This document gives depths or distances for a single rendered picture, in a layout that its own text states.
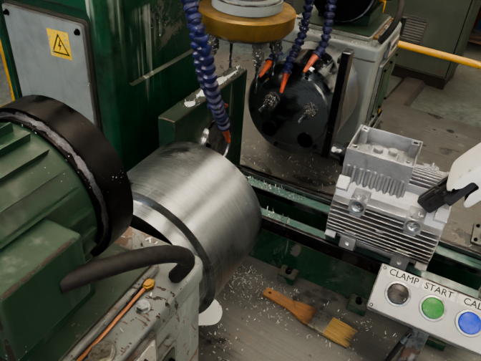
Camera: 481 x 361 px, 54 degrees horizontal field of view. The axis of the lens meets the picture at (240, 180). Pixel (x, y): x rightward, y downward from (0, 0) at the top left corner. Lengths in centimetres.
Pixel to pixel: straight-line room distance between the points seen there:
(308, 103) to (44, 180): 82
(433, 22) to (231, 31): 333
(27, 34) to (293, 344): 79
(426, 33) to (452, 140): 244
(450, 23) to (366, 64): 276
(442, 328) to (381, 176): 29
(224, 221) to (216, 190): 5
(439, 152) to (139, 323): 128
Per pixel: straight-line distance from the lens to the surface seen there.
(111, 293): 56
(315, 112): 116
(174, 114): 93
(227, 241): 73
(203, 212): 70
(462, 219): 140
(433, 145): 169
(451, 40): 410
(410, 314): 75
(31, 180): 45
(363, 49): 133
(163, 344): 61
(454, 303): 76
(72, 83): 99
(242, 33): 84
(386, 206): 90
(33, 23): 101
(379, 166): 88
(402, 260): 93
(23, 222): 44
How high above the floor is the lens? 159
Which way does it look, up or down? 36 degrees down
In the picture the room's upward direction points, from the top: 5 degrees clockwise
